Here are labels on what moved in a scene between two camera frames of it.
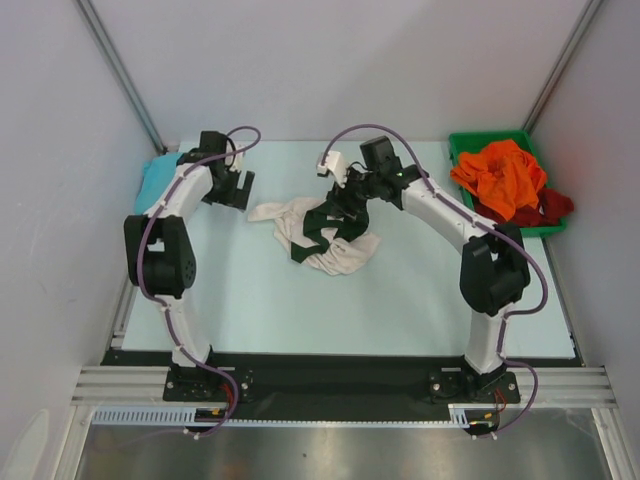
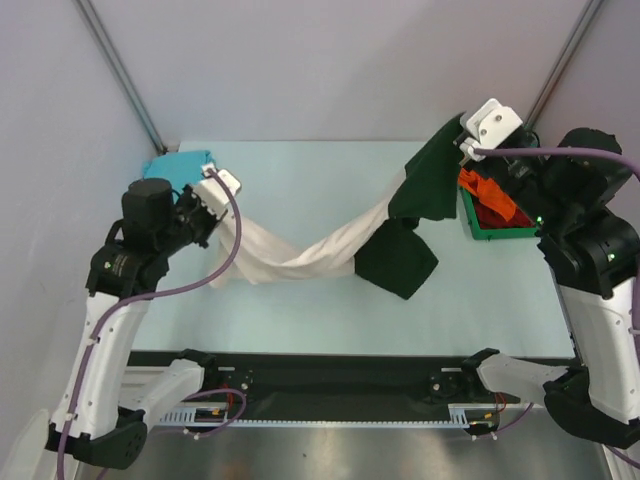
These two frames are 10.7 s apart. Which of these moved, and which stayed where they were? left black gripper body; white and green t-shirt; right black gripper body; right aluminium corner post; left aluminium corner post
Moved: left black gripper body; white and green t-shirt; right black gripper body
Stayed: right aluminium corner post; left aluminium corner post
